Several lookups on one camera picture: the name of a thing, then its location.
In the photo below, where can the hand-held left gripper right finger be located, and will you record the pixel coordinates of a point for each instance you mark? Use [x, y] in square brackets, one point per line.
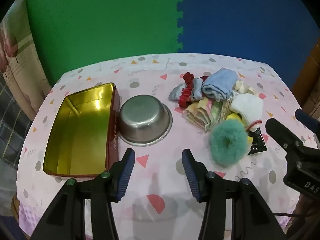
[191, 177]

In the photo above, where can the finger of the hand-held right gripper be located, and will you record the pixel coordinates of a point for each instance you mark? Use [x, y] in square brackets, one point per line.
[282, 135]
[306, 118]

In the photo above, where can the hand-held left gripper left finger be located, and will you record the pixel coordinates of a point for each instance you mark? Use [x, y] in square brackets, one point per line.
[126, 172]

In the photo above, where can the black and blue packet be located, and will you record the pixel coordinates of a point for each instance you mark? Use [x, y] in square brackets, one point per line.
[257, 142]

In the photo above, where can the white knit glove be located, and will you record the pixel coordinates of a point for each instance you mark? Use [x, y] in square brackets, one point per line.
[247, 107]

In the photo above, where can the teal fluffy scrunchie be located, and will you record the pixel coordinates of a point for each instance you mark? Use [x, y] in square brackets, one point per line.
[225, 142]

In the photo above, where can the yellow and white soft item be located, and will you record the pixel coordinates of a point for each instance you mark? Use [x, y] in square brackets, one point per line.
[233, 117]

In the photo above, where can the cotton swab packet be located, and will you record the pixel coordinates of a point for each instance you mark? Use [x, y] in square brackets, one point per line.
[228, 108]

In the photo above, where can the cream cloth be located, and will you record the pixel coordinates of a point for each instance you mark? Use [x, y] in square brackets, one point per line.
[243, 87]

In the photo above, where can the pastel striped dotted towel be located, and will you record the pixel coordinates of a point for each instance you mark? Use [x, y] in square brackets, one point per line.
[200, 115]

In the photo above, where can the gold and red tin box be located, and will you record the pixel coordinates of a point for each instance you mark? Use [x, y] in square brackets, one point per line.
[75, 130]

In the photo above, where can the light blue towel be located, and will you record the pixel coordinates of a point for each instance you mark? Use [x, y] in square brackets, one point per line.
[220, 85]

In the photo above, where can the red satin scrunchie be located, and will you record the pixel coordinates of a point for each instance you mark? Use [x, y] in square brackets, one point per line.
[184, 97]

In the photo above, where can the white printed cloth pouch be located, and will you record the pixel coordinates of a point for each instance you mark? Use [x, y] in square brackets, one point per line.
[175, 93]

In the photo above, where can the brown cardboard box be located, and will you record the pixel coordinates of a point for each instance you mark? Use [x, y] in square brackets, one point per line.
[310, 80]

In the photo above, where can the stainless steel bowl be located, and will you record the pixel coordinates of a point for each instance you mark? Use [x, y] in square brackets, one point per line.
[142, 120]

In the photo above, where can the pink patterned tablecloth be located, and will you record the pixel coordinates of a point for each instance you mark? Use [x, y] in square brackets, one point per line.
[155, 80]

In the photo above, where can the ochre cloth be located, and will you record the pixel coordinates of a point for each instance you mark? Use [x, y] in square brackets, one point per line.
[15, 205]

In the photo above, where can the blue foam mat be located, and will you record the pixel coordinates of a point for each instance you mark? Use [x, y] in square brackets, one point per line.
[237, 22]

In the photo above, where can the grey plaid cloth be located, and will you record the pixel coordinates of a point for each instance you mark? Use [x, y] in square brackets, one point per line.
[10, 130]

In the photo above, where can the dark blue cloth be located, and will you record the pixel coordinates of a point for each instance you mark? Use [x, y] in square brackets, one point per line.
[12, 230]

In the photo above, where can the green foam mat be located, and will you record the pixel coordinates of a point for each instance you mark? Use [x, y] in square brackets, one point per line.
[100, 25]

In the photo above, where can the leaf printed beige curtain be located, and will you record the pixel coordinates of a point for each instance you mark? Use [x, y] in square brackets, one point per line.
[17, 62]

